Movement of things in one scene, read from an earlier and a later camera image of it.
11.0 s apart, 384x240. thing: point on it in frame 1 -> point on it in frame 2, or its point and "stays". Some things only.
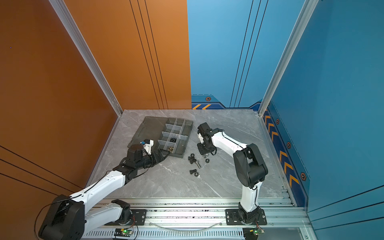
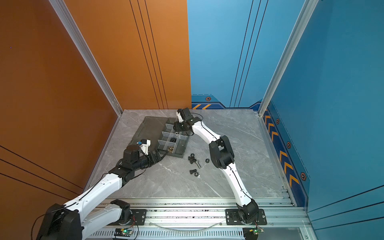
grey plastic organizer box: [171, 135] stays
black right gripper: [202, 151] -> [177, 128]
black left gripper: [159, 155] stays
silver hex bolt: [198, 165] stays
